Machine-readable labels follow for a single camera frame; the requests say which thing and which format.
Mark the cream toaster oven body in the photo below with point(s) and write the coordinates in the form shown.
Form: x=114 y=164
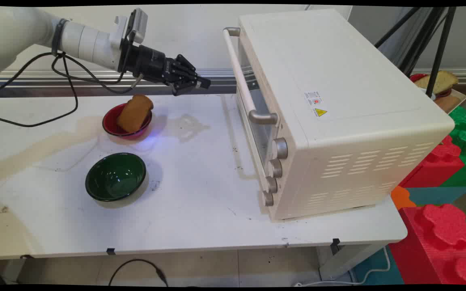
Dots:
x=350 y=101

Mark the teal foam block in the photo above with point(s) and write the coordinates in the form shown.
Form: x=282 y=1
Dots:
x=439 y=195

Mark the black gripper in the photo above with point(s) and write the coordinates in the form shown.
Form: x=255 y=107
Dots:
x=150 y=64

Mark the white table leg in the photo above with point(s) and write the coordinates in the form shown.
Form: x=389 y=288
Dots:
x=342 y=262

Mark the red bowl with light bread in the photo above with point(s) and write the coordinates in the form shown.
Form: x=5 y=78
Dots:
x=417 y=76

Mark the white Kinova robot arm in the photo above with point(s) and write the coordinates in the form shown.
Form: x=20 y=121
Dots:
x=18 y=28

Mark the small red foam block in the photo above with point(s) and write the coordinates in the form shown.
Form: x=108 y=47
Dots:
x=435 y=165

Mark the aluminium rail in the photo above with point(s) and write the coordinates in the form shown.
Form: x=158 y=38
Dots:
x=55 y=83

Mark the light bread slice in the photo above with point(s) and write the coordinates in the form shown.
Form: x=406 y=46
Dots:
x=443 y=81

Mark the red bowl with toast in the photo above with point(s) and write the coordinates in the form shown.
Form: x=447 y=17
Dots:
x=111 y=121

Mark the dark green bowl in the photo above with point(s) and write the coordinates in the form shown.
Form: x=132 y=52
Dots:
x=115 y=178

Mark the green foam block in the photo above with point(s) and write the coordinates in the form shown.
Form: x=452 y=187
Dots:
x=465 y=141

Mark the teal floor mat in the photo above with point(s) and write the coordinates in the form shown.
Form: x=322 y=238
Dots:
x=378 y=268

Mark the orange foam block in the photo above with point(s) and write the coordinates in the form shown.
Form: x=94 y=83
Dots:
x=402 y=197

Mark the black tripod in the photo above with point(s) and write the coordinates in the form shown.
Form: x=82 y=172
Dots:
x=439 y=48

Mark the largest silver oven knob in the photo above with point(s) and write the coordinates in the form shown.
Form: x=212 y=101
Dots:
x=281 y=148

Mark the black table clip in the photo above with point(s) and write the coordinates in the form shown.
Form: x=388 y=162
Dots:
x=111 y=251
x=335 y=243

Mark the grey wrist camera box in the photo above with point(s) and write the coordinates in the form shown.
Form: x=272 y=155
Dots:
x=136 y=25

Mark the brown toast slice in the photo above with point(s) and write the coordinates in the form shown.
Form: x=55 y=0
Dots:
x=134 y=113

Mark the beige tray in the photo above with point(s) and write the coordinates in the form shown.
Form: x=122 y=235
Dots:
x=453 y=102

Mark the large red foam block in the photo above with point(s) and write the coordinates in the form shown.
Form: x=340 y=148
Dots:
x=439 y=246

